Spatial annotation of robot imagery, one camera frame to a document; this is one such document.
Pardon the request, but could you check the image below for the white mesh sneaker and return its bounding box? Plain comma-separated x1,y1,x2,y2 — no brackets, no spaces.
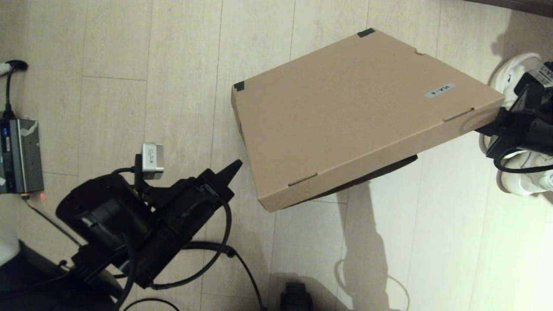
495,149,553,197

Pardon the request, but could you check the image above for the white sneaker yellow insole logo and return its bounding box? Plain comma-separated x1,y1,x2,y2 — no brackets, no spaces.
477,52,544,154

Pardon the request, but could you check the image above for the brown cardboard shoe box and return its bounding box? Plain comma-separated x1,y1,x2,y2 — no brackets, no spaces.
230,27,506,213

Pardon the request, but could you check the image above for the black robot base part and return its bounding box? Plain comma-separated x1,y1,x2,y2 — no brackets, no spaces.
280,282,313,311

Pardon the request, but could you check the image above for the grey power adapter box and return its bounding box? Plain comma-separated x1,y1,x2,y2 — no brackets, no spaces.
0,117,45,196

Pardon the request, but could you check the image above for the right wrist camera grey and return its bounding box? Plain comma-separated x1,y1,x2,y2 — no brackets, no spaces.
528,60,553,88

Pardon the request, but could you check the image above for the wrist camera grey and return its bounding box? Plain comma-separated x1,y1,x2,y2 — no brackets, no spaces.
133,143,165,181
528,60,553,88

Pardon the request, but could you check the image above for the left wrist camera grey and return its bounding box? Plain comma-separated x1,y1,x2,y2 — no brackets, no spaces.
133,143,165,181

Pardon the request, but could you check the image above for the black cable with spiral wrap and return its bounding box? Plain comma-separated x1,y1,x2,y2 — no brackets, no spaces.
22,194,268,311

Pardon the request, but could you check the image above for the black cable loop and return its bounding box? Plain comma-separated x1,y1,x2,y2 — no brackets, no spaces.
123,298,180,311

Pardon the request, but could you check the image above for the black plug cable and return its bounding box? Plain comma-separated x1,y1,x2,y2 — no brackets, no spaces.
2,60,29,120

